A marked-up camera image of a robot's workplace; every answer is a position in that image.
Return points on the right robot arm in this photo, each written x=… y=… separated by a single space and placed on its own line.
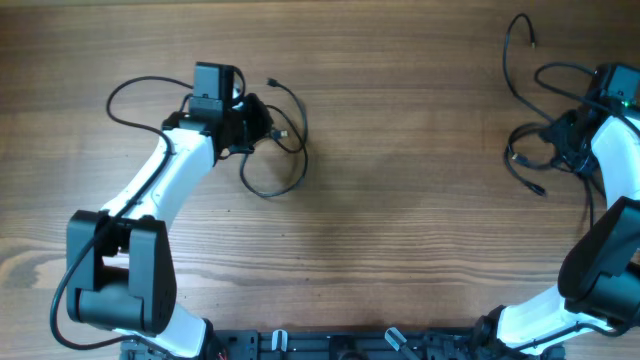
x=598 y=284

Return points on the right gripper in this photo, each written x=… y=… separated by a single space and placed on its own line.
x=565 y=134

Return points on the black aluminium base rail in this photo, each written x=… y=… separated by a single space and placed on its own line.
x=440 y=344

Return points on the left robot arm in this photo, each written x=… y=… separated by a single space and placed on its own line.
x=120 y=273

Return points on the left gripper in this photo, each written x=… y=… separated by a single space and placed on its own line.
x=261 y=121

